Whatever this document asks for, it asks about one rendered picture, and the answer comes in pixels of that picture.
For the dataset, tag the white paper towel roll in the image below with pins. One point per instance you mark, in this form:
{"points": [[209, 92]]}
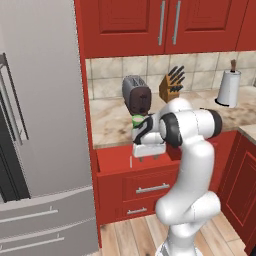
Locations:
{"points": [[229, 86]]}

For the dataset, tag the red small drawer front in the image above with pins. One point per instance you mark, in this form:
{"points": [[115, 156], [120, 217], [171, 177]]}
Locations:
{"points": [[138, 210]]}

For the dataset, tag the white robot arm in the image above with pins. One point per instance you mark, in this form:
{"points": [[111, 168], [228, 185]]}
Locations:
{"points": [[195, 173]]}

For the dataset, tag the wooden knife block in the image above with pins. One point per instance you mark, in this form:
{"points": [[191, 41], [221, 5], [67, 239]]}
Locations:
{"points": [[168, 88]]}

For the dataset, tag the red base cupboard door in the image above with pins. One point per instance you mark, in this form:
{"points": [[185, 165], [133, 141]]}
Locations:
{"points": [[240, 186]]}

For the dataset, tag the grey fridge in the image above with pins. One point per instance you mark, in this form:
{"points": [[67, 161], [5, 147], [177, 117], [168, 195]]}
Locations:
{"points": [[40, 133]]}

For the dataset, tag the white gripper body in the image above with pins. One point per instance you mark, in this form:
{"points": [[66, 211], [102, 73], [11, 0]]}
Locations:
{"points": [[150, 150]]}

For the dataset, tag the grey and brown toaster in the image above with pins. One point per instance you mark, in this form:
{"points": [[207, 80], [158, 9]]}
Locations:
{"points": [[135, 93]]}

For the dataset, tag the green smoothie cup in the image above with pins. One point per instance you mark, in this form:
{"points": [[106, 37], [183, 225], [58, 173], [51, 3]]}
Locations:
{"points": [[136, 120]]}

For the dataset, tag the red narrow wall cupboard door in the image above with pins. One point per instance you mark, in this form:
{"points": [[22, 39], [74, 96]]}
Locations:
{"points": [[247, 25]]}

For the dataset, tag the red open drawer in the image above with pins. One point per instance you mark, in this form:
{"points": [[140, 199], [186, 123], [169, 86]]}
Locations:
{"points": [[116, 186]]}

